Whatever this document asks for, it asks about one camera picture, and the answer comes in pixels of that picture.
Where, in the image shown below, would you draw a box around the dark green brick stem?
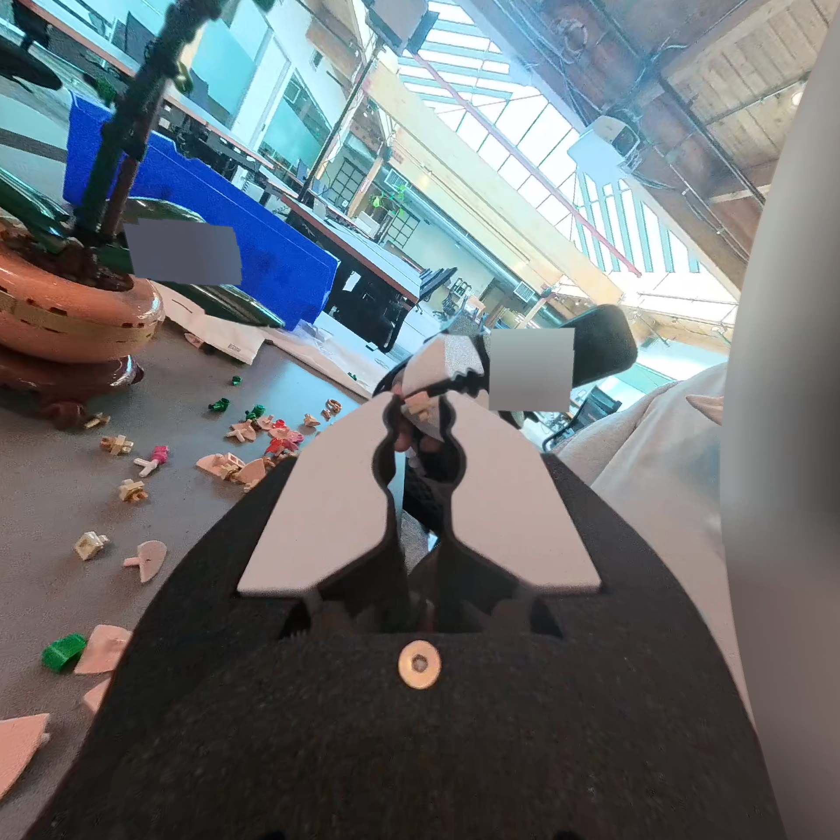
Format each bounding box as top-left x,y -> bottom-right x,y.
69,0 -> 217,247

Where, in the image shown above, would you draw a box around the pink brick flower pot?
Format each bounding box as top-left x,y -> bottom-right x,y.
0,217 -> 165,431

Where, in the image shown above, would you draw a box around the large blue plastic bin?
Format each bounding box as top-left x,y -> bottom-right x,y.
64,92 -> 340,331

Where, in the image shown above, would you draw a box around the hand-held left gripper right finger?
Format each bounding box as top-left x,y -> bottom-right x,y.
436,397 -> 602,608

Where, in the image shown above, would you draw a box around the green brick leaf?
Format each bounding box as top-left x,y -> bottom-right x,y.
0,167 -> 76,253
125,197 -> 286,329

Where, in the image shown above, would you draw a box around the white paper bag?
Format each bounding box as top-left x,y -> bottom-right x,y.
154,282 -> 268,366

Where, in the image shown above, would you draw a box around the grey desk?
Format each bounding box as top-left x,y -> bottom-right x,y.
0,315 -> 408,840

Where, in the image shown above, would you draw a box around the person's right forearm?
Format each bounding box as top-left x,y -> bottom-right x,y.
543,363 -> 752,716

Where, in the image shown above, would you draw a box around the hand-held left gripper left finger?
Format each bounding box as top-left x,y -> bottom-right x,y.
236,392 -> 409,613

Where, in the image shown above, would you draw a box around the green round ridged brick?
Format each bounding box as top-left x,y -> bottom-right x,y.
41,632 -> 88,675

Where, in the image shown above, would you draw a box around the person's right hand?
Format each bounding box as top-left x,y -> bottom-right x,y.
392,420 -> 450,470

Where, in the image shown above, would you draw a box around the brown brick stem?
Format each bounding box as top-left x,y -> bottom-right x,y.
98,147 -> 145,240

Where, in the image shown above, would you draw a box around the scattered small brick pieces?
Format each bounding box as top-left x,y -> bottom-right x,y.
0,374 -> 345,798

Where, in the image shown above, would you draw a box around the long wooden-edged table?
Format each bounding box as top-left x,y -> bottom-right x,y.
279,193 -> 424,352

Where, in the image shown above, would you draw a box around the white ceiling unit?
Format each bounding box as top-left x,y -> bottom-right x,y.
364,0 -> 441,56
566,115 -> 643,186

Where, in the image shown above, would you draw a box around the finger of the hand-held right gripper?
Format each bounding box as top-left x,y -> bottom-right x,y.
399,333 -> 492,400
399,392 -> 450,442

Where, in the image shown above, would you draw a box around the white paper sheet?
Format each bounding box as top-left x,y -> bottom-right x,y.
262,320 -> 396,403

